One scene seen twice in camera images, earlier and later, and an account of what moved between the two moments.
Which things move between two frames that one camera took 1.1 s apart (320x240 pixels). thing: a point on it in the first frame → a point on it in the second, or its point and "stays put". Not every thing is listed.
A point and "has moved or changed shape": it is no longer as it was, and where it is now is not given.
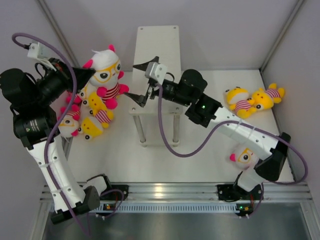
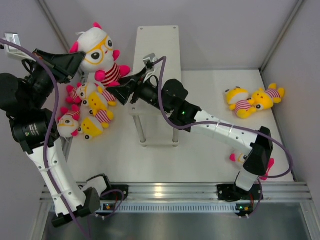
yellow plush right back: (263, 99) stays put
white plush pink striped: (108, 72) has moved or changed shape
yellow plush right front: (238, 101) stays put
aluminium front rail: (197, 192) stays put
